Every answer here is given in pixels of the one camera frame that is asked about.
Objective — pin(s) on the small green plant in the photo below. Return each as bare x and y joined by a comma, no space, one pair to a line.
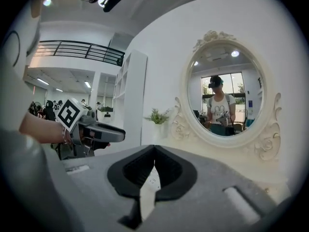
158,117

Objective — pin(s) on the white shelf unit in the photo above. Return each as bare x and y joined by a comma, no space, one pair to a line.
135,93

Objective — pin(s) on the black balcony railing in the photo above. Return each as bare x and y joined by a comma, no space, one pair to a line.
79,51

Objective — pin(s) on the white plant vase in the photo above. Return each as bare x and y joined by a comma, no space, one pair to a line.
159,134

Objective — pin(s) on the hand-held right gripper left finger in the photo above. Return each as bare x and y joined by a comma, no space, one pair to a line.
125,175

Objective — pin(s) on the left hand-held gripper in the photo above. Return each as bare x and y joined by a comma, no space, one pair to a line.
106,132

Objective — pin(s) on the person's white shirt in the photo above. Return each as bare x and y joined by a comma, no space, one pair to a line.
17,100

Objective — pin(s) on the person's left forearm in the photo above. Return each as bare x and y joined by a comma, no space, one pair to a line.
41,128

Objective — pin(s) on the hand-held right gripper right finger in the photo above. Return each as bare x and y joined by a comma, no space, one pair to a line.
179,178

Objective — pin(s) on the white ornate oval mirror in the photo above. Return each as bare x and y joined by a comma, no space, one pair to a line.
268,139

